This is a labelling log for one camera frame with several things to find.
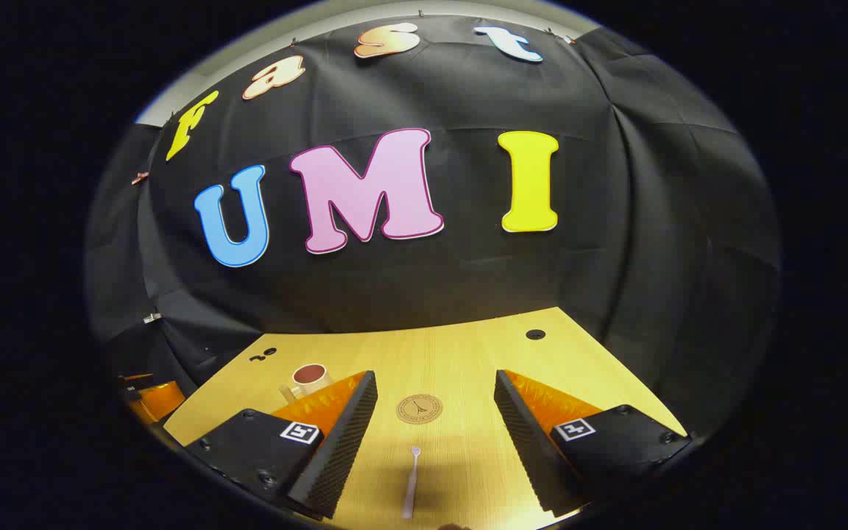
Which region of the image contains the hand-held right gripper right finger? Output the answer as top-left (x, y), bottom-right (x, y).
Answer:
top-left (494, 370), bottom-right (692, 518)

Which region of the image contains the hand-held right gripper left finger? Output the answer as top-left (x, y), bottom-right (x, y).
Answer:
top-left (185, 370), bottom-right (379, 520)

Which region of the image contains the pink toothbrush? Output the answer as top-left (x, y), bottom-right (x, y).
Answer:
top-left (402, 445), bottom-right (423, 520)

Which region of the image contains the beige cup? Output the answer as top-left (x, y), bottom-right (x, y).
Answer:
top-left (280, 363), bottom-right (335, 404)

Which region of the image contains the round brown coaster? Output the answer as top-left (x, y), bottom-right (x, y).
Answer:
top-left (396, 394), bottom-right (444, 425)

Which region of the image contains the wooden desktop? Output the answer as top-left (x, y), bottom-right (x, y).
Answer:
top-left (163, 307), bottom-right (688, 530)

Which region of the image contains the black backdrop cloth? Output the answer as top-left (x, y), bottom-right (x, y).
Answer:
top-left (85, 15), bottom-right (784, 442)

